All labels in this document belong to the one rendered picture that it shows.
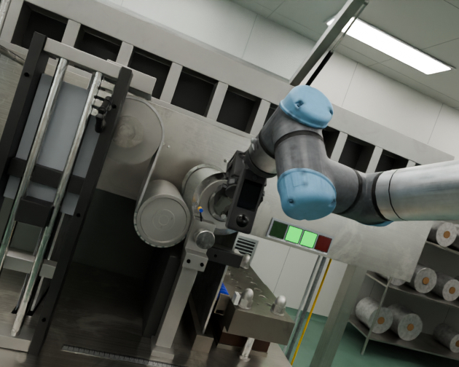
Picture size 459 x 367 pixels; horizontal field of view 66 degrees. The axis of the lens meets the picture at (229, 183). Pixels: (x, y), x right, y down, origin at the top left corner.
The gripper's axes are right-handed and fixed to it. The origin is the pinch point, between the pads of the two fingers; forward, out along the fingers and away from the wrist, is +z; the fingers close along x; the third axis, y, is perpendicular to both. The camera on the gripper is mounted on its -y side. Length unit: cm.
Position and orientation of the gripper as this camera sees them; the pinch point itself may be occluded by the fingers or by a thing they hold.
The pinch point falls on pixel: (223, 215)
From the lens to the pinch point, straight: 77.9
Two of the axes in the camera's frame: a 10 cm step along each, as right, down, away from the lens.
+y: 1.1, -8.1, 5.8
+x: -9.1, -3.1, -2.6
